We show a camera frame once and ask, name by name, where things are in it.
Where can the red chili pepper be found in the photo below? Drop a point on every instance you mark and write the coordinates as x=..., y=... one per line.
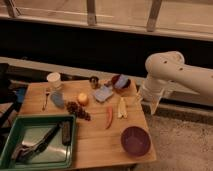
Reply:
x=109, y=117

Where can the yellow banana piece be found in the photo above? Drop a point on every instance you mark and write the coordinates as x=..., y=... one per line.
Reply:
x=122, y=111

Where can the brown bowl with blue cloth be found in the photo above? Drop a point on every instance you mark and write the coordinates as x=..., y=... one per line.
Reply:
x=120, y=82

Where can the white paper cup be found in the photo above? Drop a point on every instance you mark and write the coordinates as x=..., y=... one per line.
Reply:
x=54, y=79

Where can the small metal cup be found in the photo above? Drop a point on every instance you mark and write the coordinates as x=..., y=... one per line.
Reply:
x=94, y=81

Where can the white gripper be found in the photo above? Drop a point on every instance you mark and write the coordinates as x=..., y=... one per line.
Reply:
x=151, y=90

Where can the black tongs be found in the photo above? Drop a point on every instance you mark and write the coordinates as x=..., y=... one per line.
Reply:
x=23, y=153

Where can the yellow apple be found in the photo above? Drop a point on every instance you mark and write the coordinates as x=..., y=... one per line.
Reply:
x=82, y=99

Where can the dark rectangular block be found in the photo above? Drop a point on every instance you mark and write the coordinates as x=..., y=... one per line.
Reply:
x=66, y=133

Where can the small metal fork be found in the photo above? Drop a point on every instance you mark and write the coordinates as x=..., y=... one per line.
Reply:
x=47, y=93

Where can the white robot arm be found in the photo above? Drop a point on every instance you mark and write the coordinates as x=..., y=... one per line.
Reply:
x=170, y=66

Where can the dark purple grape bunch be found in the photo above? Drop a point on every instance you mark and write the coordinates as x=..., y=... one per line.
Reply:
x=77, y=110

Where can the purple bowl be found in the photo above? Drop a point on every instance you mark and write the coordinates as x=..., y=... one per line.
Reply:
x=135, y=141

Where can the green plastic tray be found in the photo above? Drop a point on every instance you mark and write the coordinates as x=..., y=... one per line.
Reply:
x=28, y=130

